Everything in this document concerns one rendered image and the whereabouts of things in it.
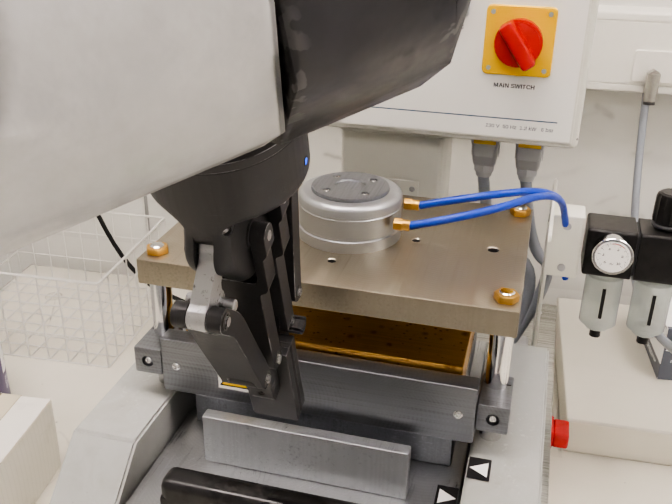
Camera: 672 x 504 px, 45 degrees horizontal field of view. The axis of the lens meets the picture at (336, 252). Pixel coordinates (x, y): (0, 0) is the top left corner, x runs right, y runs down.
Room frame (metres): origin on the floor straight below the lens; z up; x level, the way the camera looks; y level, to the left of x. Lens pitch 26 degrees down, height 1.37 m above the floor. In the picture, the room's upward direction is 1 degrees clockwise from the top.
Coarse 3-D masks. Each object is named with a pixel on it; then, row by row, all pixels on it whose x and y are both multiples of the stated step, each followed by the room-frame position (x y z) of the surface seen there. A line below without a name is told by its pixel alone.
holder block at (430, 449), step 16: (208, 400) 0.51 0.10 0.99; (224, 400) 0.51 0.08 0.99; (256, 416) 0.50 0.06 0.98; (272, 416) 0.50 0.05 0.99; (304, 416) 0.49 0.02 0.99; (320, 416) 0.49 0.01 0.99; (352, 432) 0.48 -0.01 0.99; (368, 432) 0.48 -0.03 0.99; (384, 432) 0.48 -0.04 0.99; (400, 432) 0.47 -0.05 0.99; (416, 448) 0.47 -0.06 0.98; (432, 448) 0.47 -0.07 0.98; (448, 448) 0.46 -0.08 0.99; (448, 464) 0.46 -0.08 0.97
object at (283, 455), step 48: (480, 384) 0.58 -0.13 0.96; (192, 432) 0.50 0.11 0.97; (240, 432) 0.46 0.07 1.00; (288, 432) 0.45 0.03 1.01; (336, 432) 0.45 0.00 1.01; (144, 480) 0.44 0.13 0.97; (288, 480) 0.45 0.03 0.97; (336, 480) 0.44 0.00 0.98; (384, 480) 0.43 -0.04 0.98; (432, 480) 0.45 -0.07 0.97
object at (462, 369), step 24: (312, 312) 0.53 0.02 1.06; (336, 312) 0.53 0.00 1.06; (312, 336) 0.50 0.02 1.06; (336, 336) 0.50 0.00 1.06; (360, 336) 0.50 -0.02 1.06; (384, 336) 0.50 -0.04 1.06; (408, 336) 0.50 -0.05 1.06; (432, 336) 0.50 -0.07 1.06; (456, 336) 0.50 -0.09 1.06; (384, 360) 0.47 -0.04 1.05; (408, 360) 0.47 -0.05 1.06; (432, 360) 0.47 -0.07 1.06; (456, 360) 0.47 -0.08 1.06
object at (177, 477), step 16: (176, 480) 0.40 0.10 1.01; (192, 480) 0.40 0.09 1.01; (208, 480) 0.40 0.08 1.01; (224, 480) 0.40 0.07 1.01; (240, 480) 0.40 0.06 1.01; (160, 496) 0.40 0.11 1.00; (176, 496) 0.40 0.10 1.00; (192, 496) 0.39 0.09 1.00; (208, 496) 0.39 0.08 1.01; (224, 496) 0.39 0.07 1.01; (240, 496) 0.39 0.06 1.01; (256, 496) 0.39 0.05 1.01; (272, 496) 0.39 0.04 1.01; (288, 496) 0.39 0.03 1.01; (304, 496) 0.39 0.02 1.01; (320, 496) 0.39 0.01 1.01
